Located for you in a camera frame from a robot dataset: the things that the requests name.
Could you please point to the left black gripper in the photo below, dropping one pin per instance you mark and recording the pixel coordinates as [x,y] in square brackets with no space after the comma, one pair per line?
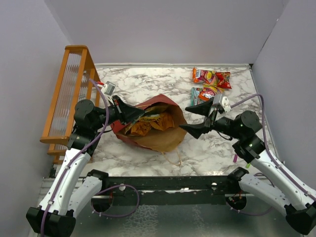
[125,113]

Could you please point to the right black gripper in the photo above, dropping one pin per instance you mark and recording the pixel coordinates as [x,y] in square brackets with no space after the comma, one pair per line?
[203,108]

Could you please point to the green Fox's candy bag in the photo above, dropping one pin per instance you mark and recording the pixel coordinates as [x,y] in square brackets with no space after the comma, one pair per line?
[195,92]

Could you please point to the orange white snack packet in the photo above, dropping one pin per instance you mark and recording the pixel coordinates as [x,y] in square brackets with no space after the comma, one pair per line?
[209,91]

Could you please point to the red brown paper bag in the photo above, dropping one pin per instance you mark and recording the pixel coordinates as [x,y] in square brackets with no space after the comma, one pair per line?
[160,141]

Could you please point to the red snack packet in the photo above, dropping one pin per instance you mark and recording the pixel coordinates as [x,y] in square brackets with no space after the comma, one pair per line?
[223,80]

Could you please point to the colourful Fox's fruits bag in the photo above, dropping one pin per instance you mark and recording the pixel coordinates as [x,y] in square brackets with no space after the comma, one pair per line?
[204,76]

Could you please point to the gold crispy snack bag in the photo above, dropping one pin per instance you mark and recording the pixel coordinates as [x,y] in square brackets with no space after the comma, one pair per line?
[152,113]

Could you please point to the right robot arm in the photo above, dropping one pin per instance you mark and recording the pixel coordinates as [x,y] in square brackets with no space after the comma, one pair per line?
[290,196]

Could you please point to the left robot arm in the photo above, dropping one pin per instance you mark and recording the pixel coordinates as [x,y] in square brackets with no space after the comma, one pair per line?
[56,214]

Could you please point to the orange crumpled chips bag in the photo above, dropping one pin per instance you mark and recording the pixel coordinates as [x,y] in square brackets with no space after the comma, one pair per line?
[143,125]

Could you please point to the wooden rack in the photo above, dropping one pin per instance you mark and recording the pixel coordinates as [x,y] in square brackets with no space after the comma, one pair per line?
[73,85]

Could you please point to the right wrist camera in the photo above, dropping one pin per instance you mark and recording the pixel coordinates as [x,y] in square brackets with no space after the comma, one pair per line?
[220,104]

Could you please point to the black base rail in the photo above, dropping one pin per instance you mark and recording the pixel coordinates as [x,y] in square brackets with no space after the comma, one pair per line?
[174,190]

